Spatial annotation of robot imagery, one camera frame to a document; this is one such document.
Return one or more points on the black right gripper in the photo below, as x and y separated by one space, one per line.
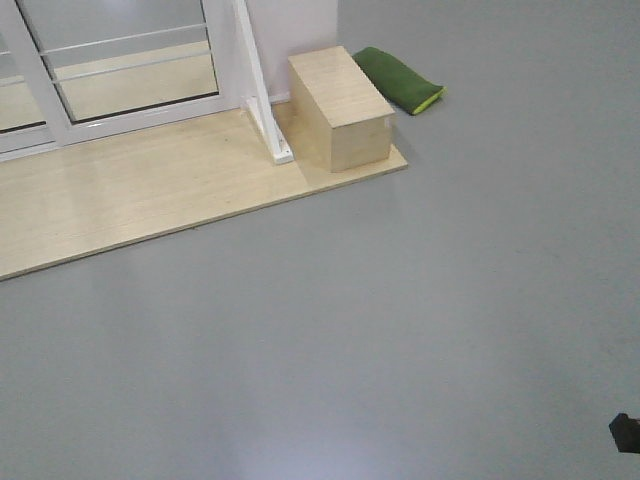
625 433

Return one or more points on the white sliding glass door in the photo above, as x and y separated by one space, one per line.
121 66

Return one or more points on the green rolled mat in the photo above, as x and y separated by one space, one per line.
397 82

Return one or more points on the light wooden box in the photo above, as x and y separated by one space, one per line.
350 122

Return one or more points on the light wooden platform board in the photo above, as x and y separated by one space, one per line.
97 196

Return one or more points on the white fixed glass panel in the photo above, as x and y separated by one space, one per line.
33 118

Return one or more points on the white door frame post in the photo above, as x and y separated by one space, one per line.
254 97

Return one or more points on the white wall panel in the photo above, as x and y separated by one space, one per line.
283 28

